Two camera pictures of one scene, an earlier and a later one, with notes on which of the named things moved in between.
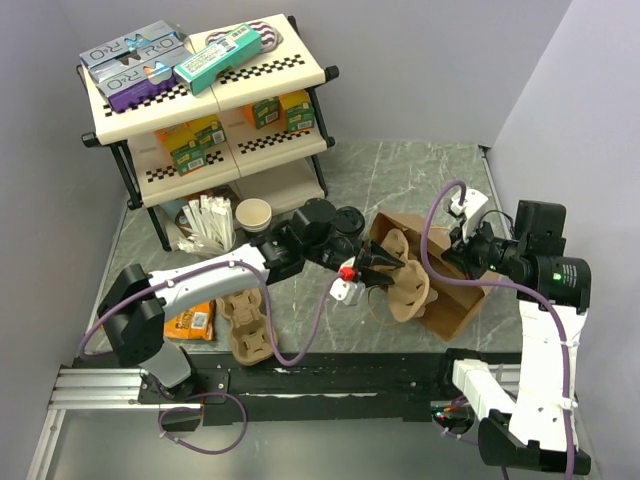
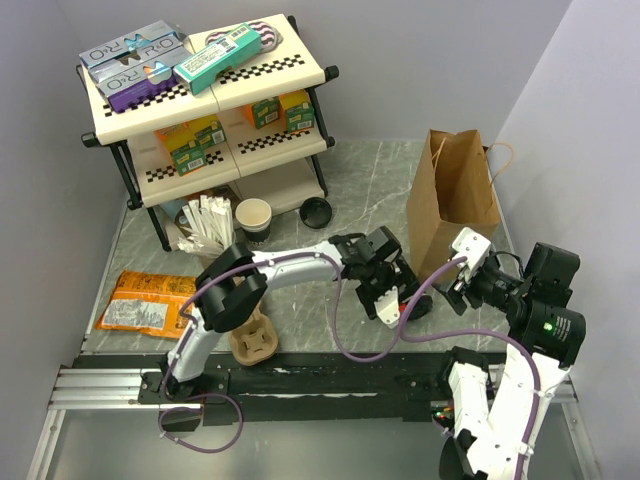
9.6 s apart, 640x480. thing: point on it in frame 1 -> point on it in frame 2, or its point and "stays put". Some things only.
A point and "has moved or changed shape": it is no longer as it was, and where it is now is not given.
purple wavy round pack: (270, 36) stays put
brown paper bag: (455, 302) has moved or changed shape
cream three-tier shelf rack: (257, 132) stays put
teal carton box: (201, 70) stays put
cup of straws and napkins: (211, 221) stays put
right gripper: (460, 253) -> (454, 298)
